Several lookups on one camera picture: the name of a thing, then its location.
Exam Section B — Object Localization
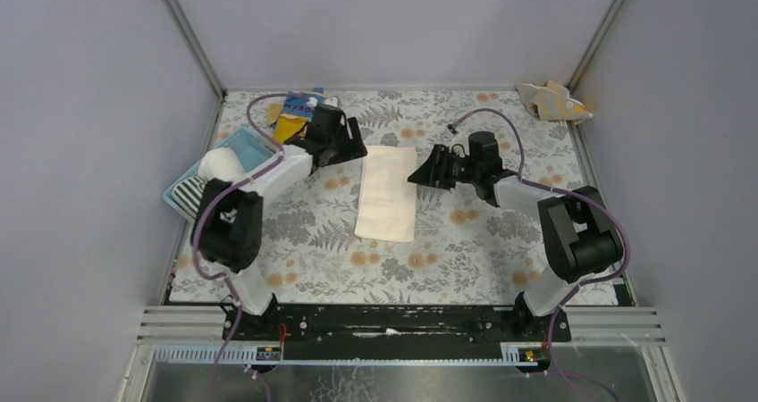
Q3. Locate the grey yellow patterned towel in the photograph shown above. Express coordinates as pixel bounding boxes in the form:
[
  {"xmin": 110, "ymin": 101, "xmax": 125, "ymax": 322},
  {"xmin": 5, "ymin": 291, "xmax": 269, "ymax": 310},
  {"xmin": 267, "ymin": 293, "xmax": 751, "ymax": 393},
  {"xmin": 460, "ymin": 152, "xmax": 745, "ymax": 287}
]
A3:
[{"xmin": 515, "ymin": 80, "xmax": 593, "ymax": 125}]

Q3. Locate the blue yellow printed towel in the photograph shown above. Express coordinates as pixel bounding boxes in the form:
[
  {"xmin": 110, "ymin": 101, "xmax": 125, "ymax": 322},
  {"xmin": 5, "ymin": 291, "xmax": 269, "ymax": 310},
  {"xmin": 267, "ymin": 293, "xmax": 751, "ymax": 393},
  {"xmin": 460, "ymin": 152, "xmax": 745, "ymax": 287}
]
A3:
[{"xmin": 267, "ymin": 88, "xmax": 340, "ymax": 144}]

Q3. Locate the cream terry towel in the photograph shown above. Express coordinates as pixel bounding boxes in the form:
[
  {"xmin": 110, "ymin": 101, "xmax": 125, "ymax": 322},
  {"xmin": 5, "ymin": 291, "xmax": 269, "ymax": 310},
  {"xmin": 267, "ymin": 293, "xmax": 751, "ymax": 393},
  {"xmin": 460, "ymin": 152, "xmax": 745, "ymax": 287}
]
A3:
[{"xmin": 355, "ymin": 146, "xmax": 417, "ymax": 243}]

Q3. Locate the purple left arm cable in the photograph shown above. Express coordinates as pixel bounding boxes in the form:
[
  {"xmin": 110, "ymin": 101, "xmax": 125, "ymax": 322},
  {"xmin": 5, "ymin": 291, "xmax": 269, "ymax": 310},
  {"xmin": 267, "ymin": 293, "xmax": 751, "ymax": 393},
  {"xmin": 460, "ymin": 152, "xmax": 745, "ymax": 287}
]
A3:
[{"xmin": 190, "ymin": 93, "xmax": 309, "ymax": 402}]

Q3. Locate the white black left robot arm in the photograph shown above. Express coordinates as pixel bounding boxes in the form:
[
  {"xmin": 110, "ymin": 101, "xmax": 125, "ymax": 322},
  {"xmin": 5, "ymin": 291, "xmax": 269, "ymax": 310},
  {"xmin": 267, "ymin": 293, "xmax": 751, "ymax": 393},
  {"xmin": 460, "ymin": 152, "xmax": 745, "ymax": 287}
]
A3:
[{"xmin": 191, "ymin": 104, "xmax": 367, "ymax": 316}]

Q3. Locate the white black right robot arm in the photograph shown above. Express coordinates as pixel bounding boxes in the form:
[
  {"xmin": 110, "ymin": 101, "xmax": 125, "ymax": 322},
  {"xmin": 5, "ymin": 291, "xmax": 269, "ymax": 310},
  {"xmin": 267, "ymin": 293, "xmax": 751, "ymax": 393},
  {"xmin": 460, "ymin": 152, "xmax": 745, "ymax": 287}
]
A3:
[{"xmin": 408, "ymin": 131, "xmax": 624, "ymax": 318}]

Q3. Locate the black white striped rolled towel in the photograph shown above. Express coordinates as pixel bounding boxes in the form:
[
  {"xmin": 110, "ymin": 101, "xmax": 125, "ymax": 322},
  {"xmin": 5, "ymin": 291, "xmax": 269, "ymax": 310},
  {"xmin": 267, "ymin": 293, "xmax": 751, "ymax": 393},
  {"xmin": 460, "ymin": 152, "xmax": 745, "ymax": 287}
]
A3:
[{"xmin": 171, "ymin": 175, "xmax": 206, "ymax": 220}]

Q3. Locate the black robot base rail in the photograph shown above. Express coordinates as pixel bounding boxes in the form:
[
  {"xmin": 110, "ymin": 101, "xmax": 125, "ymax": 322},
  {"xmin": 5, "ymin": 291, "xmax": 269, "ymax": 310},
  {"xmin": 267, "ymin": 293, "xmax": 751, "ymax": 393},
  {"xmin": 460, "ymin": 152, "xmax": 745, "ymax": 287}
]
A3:
[{"xmin": 223, "ymin": 303, "xmax": 572, "ymax": 361}]

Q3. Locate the floral patterned table mat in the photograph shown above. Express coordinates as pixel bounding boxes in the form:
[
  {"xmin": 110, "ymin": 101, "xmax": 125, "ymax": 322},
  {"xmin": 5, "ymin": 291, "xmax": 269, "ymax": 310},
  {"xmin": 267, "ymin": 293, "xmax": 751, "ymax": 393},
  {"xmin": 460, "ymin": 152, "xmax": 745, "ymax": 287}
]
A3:
[{"xmin": 169, "ymin": 89, "xmax": 619, "ymax": 307}]

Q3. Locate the light blue plastic basket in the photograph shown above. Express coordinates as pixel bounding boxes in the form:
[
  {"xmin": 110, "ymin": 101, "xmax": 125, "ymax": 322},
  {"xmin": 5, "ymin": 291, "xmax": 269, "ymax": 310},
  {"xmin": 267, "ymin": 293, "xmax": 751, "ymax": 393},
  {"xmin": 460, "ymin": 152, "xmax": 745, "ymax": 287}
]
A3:
[{"xmin": 163, "ymin": 127, "xmax": 274, "ymax": 222}]

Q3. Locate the white slotted cable duct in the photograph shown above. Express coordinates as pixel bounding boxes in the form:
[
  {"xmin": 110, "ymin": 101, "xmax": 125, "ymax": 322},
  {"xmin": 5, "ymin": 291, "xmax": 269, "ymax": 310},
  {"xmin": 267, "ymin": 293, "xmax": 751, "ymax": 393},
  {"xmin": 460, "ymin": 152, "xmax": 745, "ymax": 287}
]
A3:
[{"xmin": 152, "ymin": 342, "xmax": 553, "ymax": 368}]

